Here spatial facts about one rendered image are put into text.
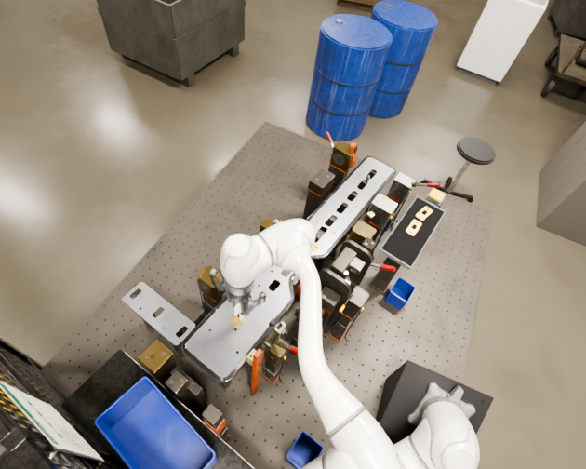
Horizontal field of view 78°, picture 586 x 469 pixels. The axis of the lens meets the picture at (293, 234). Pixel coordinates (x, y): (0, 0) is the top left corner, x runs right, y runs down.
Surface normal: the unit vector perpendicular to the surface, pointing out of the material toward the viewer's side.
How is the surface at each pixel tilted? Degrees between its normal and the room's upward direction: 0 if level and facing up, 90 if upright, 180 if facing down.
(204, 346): 0
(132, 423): 0
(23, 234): 0
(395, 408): 43
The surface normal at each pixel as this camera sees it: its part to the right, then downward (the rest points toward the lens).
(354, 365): 0.11, -0.58
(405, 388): -0.18, 0.06
